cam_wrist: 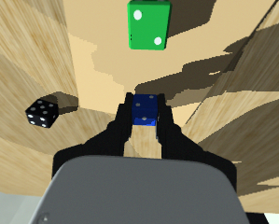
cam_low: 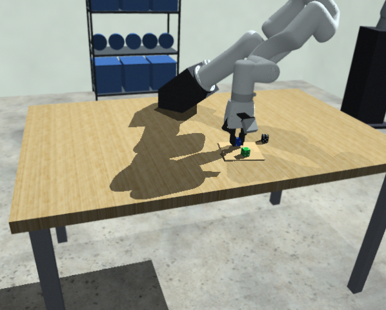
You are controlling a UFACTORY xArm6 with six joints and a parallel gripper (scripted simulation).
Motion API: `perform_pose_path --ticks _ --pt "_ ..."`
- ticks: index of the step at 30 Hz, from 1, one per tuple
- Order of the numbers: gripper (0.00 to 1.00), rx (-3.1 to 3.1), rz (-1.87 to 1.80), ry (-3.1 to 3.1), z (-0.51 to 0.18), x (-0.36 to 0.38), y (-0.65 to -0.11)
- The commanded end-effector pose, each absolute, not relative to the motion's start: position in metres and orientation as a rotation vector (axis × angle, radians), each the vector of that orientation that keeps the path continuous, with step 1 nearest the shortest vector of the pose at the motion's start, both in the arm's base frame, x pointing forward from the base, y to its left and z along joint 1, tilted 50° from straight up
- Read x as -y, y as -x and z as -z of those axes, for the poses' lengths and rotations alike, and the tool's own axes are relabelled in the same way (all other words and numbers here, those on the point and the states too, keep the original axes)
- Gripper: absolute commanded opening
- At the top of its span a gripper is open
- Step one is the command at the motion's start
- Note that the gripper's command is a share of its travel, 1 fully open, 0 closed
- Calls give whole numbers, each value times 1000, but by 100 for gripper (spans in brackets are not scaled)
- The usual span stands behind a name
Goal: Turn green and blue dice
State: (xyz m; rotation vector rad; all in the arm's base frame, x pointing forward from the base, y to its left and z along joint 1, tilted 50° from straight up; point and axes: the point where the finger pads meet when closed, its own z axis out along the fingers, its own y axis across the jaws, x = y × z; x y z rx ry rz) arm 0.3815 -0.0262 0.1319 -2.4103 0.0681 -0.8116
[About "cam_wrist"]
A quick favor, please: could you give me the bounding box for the dark blue die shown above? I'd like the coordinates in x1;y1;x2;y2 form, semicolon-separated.
132;94;158;126

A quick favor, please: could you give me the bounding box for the black die with white pips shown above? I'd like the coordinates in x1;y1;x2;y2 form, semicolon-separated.
25;99;59;128

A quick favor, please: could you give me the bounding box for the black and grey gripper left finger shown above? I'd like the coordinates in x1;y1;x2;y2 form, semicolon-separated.
51;92;133;180

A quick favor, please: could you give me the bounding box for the brown mat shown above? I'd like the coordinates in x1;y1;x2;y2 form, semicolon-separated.
63;0;275;127

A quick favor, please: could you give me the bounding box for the green die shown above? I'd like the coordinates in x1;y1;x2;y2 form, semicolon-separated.
127;0;173;50

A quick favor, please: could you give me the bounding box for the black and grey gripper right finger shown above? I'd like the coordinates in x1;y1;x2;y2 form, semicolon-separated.
155;93;237;192

